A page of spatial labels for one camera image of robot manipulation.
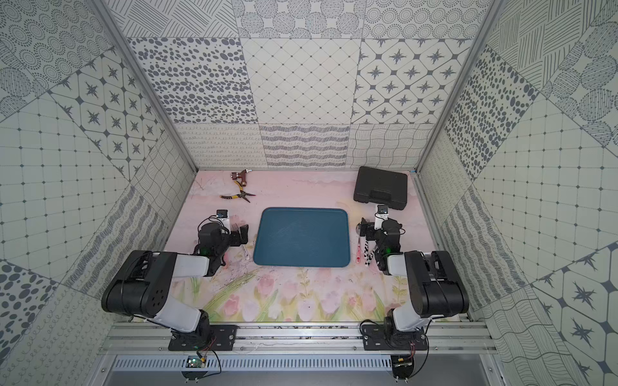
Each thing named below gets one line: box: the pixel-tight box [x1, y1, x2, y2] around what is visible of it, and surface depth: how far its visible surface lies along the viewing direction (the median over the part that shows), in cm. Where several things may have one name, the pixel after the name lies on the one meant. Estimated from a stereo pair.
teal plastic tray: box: [252, 206, 351, 268], surface depth 97 cm
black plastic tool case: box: [353, 165, 408, 211], surface depth 112 cm
